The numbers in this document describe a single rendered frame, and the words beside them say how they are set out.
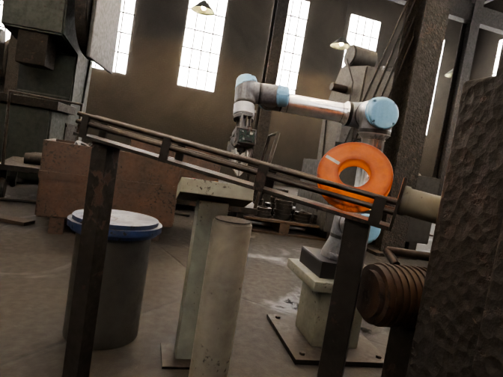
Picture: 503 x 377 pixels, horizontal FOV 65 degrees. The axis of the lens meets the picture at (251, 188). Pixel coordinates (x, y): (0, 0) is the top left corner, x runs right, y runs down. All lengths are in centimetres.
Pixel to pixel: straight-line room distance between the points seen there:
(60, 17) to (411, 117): 409
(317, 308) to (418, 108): 286
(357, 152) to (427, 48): 344
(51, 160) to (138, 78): 987
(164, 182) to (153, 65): 991
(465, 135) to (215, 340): 89
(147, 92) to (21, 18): 731
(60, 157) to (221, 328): 197
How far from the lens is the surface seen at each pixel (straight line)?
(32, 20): 565
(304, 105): 158
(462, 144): 65
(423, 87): 419
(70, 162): 291
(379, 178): 85
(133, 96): 1259
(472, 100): 66
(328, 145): 690
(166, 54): 1280
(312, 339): 168
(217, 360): 127
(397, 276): 87
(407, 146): 408
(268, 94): 143
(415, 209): 82
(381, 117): 149
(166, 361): 145
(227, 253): 115
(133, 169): 292
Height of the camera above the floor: 71
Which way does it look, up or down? 4 degrees down
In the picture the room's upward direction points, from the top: 9 degrees clockwise
